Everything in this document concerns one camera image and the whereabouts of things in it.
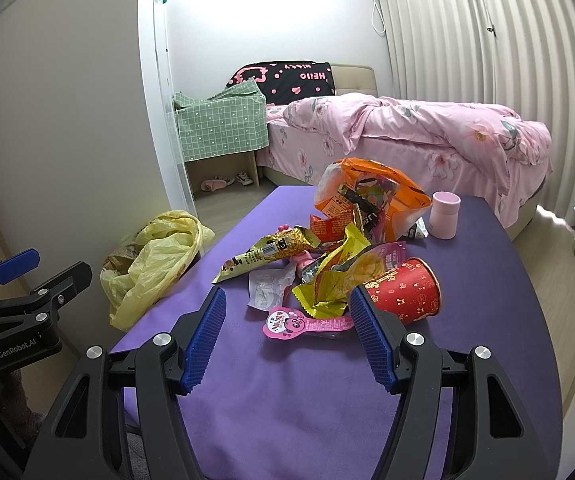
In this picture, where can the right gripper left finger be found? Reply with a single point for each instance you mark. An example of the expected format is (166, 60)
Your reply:
(84, 435)

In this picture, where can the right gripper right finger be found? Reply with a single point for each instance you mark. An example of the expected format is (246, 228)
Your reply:
(490, 434)

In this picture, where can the pink round-head lollipop package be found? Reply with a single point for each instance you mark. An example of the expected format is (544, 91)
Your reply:
(287, 324)

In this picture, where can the red paper cup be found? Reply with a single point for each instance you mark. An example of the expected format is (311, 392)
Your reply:
(410, 291)

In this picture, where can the gold cone snack wrapper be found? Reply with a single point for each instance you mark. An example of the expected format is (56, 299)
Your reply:
(277, 246)

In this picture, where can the yellow gold snack wrapper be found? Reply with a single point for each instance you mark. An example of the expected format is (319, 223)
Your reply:
(326, 295)

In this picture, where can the pink yellow chip bag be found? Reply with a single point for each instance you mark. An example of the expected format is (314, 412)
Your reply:
(382, 258)

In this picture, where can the red snack wrapper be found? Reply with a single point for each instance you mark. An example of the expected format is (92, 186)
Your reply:
(331, 231)

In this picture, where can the orange snack bag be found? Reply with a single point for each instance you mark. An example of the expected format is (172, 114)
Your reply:
(389, 202)

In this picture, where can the clear plastic blister package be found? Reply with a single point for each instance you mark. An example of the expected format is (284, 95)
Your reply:
(268, 287)

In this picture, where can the yellow trash bag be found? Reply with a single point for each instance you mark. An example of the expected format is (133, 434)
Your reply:
(144, 266)

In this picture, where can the purple table mat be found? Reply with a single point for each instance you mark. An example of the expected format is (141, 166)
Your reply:
(310, 408)

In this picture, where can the pink caterpillar toy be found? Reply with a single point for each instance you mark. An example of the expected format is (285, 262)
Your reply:
(302, 260)

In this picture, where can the pink slippers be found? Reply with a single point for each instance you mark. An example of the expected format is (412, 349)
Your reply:
(216, 184)

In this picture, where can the white sneaker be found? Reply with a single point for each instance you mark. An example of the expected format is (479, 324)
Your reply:
(244, 179)

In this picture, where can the wooden bedside table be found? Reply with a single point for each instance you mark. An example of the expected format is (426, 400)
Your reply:
(222, 166)

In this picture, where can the pink cylindrical cup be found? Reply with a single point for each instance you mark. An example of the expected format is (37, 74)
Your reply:
(444, 215)

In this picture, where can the green checked cloth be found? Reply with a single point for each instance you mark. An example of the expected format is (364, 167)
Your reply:
(231, 122)

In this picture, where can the pink floral bed duvet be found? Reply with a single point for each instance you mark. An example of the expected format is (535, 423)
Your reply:
(476, 149)

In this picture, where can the black hello kitty pillow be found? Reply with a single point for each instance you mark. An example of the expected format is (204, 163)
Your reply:
(283, 82)

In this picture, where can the beige bed headboard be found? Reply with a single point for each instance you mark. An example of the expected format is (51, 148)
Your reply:
(354, 79)

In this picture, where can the beige pleated curtain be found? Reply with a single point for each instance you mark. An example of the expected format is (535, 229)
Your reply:
(519, 53)

